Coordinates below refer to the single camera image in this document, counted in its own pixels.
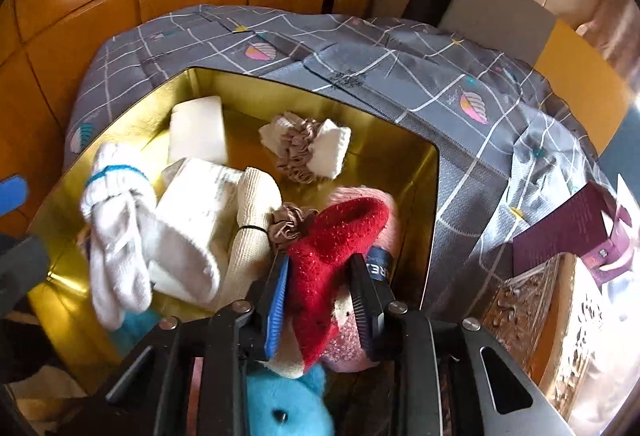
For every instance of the white rectangular pad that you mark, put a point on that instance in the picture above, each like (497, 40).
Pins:
(196, 131)

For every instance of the gold ornate tissue box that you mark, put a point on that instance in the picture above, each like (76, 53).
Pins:
(577, 346)

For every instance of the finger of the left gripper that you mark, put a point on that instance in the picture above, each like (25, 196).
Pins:
(23, 265)
(13, 194)

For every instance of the red and beige sock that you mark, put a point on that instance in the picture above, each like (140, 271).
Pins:
(316, 302)

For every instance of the gold tin box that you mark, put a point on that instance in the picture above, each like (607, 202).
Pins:
(381, 155)

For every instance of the white folded sock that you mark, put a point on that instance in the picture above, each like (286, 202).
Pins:
(201, 202)

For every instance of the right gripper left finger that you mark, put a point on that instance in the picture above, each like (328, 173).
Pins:
(190, 374)

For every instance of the white sock with scrunchie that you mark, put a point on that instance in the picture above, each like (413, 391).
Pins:
(307, 150)

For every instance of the purple cardboard box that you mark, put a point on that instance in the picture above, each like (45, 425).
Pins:
(600, 228)

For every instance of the grey yellow blue headboard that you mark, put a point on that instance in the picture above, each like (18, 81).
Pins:
(598, 97)

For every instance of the white sock blue band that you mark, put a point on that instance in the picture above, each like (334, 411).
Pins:
(115, 192)

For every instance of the beige ribbed sock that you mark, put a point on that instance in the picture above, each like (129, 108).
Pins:
(250, 256)

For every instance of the blue plush toy pink skirt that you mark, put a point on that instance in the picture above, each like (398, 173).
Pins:
(276, 405)

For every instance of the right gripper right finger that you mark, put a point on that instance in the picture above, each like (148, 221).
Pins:
(449, 378)

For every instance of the grey patterned bed quilt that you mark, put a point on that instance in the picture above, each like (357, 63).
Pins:
(510, 150)

